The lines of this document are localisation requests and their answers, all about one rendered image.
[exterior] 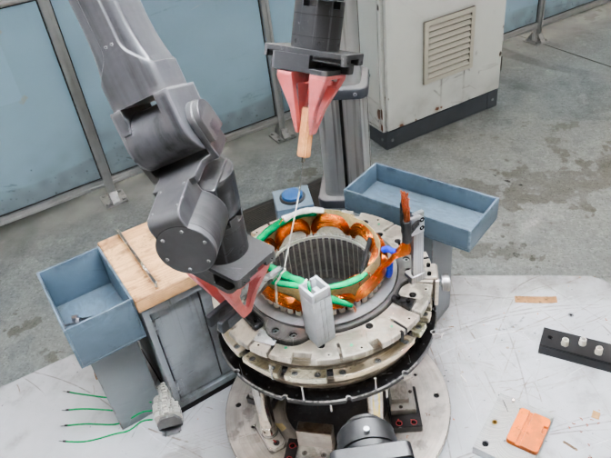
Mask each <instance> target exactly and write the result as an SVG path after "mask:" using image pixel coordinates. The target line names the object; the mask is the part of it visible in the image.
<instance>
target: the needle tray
mask: <svg viewBox="0 0 611 458"><path fill-rule="evenodd" d="M400 190H402V191H403V192H404V191H405V192H406V193H408V198H410V200H409V207H410V215H411V214H412V213H414V212H416V211H418V210H421V209H422V210H424V218H425V230H424V252H426V253H427V255H428V257H429V259H430V262H431V264H436V265H437V271H438V278H439V279H441V276H442V274H449V277H450V285H451V268H452V250H453V247H455V248H458V249H460V250H463V251H466V252H469V253H470V251H471V250H472V249H473V248H474V246H475V245H476V244H477V242H478V241H479V240H480V239H481V238H482V236H483V235H484V234H485V233H486V231H487V230H488V229H489V227H490V226H491V225H492V224H493V223H494V221H495V220H496V219H497V212H498V204H499V198H498V197H495V196H492V195H489V194H483V193H480V192H477V191H474V190H470V189H467V188H464V187H461V186H458V185H454V184H449V183H446V182H442V181H439V180H436V179H433V178H430V177H426V176H423V175H420V174H414V173H411V172H408V171H405V170H401V169H398V168H395V167H392V166H389V165H385V164H380V163H377V162H375V163H374V164H373V165H371V166H370V167H369V168H368V169H367V170H366V171H364V172H363V173H362V174H361V175H360V176H358V177H357V178H356V179H355V181H354V182H352V183H351V184H350V185H349V186H348V187H347V188H345V189H344V197H345V208H346V210H349V211H354V213H357V214H361V213H365V214H371V215H374V216H378V217H381V218H383V219H386V220H387V221H389V222H392V223H394V225H395V224H396V225H398V226H400V227H401V224H400V202H401V194H400ZM449 304H450V291H449V292H443V291H442V286H439V293H438V305H436V322H437V321H438V320H439V319H440V318H441V316H442V315H443V314H444V312H445V311H446V310H447V308H448V307H449Z"/></svg>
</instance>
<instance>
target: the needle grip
mask: <svg viewBox="0 0 611 458"><path fill-rule="evenodd" d="M312 138H313V136H312V135H310V134H309V126H308V106H303V107H302V112H301V122H300V130H299V137H298V146H297V155H298V156H299V157H303V158H307V157H309V156H310V154H311V146H312Z"/></svg>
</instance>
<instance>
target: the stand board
mask: <svg viewBox="0 0 611 458"><path fill-rule="evenodd" d="M122 235H123V236H124V237H125V239H126V241H127V242H128V243H129V244H130V245H131V247H132V248H133V249H134V251H135V253H136V254H137V255H138V257H139V258H140V259H141V261H142V262H143V264H144V265H145V267H146V268H147V270H148V271H149V272H150V274H151V275H152V276H153V277H154V278H155V280H156V282H157V285H158V287H159V288H158V289H155V288H154V286H153V285H152V284H151V282H150V281H149V279H148V278H147V276H146V275H145V273H144V272H143V270H142V269H141V268H140V266H139V265H138V263H137V262H136V260H135V259H134V257H133V256H132V255H131V254H130V253H129V251H128V250H127V248H126V247H125V245H124V244H123V242H122V241H121V239H120V238H119V237H118V235H115V236H112V237H110V238H108V239H105V240H104V241H102V242H99V243H97V245H98V246H99V247H100V249H101V250H102V252H103V253H104V255H105V257H106V259H107V260H108V262H109V263H110V264H111V265H112V267H113V268H114V270H115V272H116V274H117V275H118V277H119V278H120V280H121V282H122V283H123V285H124V286H125V288H126V290H127V291H128V292H129V294H130V295H131V297H132V298H133V300H134V303H135V307H136V309H137V311H138V312H139V313H142V312H143V311H145V310H147V309H149V308H151V307H153V306H155V305H157V304H160V303H162V302H163V301H165V300H167V299H169V298H171V297H173V296H176V295H178V294H180V293H182V292H184V291H186V290H188V289H190V288H192V287H194V286H196V285H198V284H197V283H196V282H195V281H194V280H193V279H192V278H190V277H189V276H188V275H187V274H186V273H181V272H178V271H177V270H174V269H172V268H171V267H169V266H168V265H166V264H165V263H164V262H163V261H162V260H161V259H160V258H159V256H158V254H157V252H156V249H155V241H156V239H155V238H154V236H153V235H152V234H151V233H150V231H149V229H148V226H147V222H146V223H143V224H140V225H138V226H136V227H134V228H131V229H129V230H127V231H124V232H122Z"/></svg>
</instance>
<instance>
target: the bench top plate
mask: <svg viewBox="0 0 611 458"><path fill-rule="evenodd" d="M515 296H556V299H557V303H553V304H531V303H516V302H515ZM606 319H607V321H606ZM544 327H546V328H550V329H554V330H557V331H561V332H565V333H569V334H574V335H578V336H582V337H585V338H589V339H593V340H597V341H600V342H604V343H608V344H611V285H610V284H608V283H607V282H605V281H603V280H602V279H600V278H597V277H595V276H591V275H574V276H569V275H451V285H450V304H449V307H448V308H447V310H446V311H445V312H444V314H443V315H442V316H441V318H440V319H439V320H438V321H437V323H436V334H434V340H433V342H432V344H431V346H430V348H429V350H428V352H427V354H428V355H429V356H430V357H431V358H432V359H433V361H434V362H435V363H436V365H437V367H438V368H439V370H440V372H441V374H442V375H443V377H444V379H445V381H446V386H447V389H448V392H449V397H450V404H451V418H450V426H449V431H448V435H447V438H446V442H445V445H444V447H443V449H442V451H441V453H440V454H439V456H438V458H482V457H480V456H478V455H476V454H474V453H472V450H473V445H474V443H475V441H476V438H477V436H478V435H479V434H480V432H481V430H482V428H483V426H484V424H485V422H486V419H487V417H488V415H489V414H490V412H491V411H492V409H493V407H494V405H495V403H496V400H497V398H498V396H499V394H500V393H503V394H505V395H507V396H510V397H512V398H515V399H517V400H518V401H521V402H523V403H527V404H529V405H532V406H534V407H535V408H538V409H540V410H542V411H545V412H547V413H551V414H553V415H554V420H553V422H552V425H551V427H550V429H549V432H548V434H547V436H546V439H545V441H544V444H543V446H542V448H541V451H540V453H539V455H538V457H537V458H588V457H592V458H611V373H609V372H606V371H602V370H598V369H596V368H592V367H588V366H584V365H582V364H578V363H572V362H569V361H565V360H561V359H558V358H555V357H551V356H548V355H544V354H540V353H538V348H539V344H540V340H541V337H542V333H543V330H544ZM442 333H444V334H443V336H442ZM441 336H442V339H441ZM461 375H462V376H463V377H464V378H465V380H466V381H467V383H466V381H465V380H464V379H463V378H462V376H461ZM231 387H232V384H231V385H230V386H228V387H226V388H225V389H224V390H222V391H220V392H218V393H216V394H214V395H212V396H211V397H209V398H207V399H205V400H204V401H202V402H201V403H199V404H197V405H195V406H193V407H192V408H190V409H188V410H186V411H185V412H183V413H182V415H183V417H184V421H183V425H182V424H181V429H182V431H180V433H177V434H173V435H169V436H167V437H165V436H162V430H161V431H159V430H158V428H157V425H156V422H155V417H154V415H153V414H150V415H148V416H147V417H146V418H144V419H142V420H145V419H153V421H145V422H142V423H140V424H139V425H137V427H136V428H134V429H133V430H131V431H129V432H127V433H119V434H115V435H111V436H108V437H106V438H102V439H99V440H95V441H92V442H86V443H63V442H59V441H63V440H67V441H86V440H92V439H95V438H99V437H102V436H106V435H108V434H111V433H118V432H123V431H126V430H129V429H131V428H132V427H134V426H135V425H136V424H137V423H139V422H140V421H142V420H140V421H139V422H137V423H134V424H133V425H131V426H129V427H127V428H125V429H124V430H122V428H121V426H120V424H118V425H92V424H85V425H73V426H60V425H65V424H73V423H118V420H117V418H116V416H115V413H114V412H111V411H99V410H73V411H62V410H65V409H74V408H98V409H110V410H113V409H112V407H111V405H110V403H109V402H108V400H107V398H100V397H94V396H87V395H81V394H75V393H86V394H92V395H99V396H105V393H104V391H103V389H102V386H101V384H100V383H99V381H98V379H97V377H96V375H95V372H94V370H93V368H92V366H91V364H90V365H88V366H87V367H85V368H83V369H82V368H81V366H80V364H79V362H78V361H77V359H76V357H75V354H72V355H69V356H67V357H66V358H64V359H62V360H59V361H57V362H55V363H52V364H49V365H48V366H46V367H44V368H42V369H39V370H37V371H35V372H33V373H30V374H28V375H26V376H24V377H22V378H19V379H17V380H15V381H13V382H11V383H8V384H6V385H4V386H2V387H0V458H235V455H234V453H233V451H232V448H231V446H230V443H229V440H228V437H227V432H226V426H225V409H226V404H227V399H228V395H229V393H230V390H231ZM63 391H71V392H75V393H67V392H63ZM593 410H594V411H596V412H599V413H600V417H599V420H597V419H595V418H592V417H591V416H592V412H593ZM579 417H580V418H582V419H583V421H582V419H580V418H579ZM590 419H592V420H590ZM593 420H594V421H593ZM573 423H575V424H573ZM597 423H599V424H597ZM586 424H588V426H587V425H586ZM568 426H569V427H570V429H569V427H568ZM582 431H583V432H582ZM580 432H582V433H580ZM588 443H589V444H590V446H589V444H588Z"/></svg>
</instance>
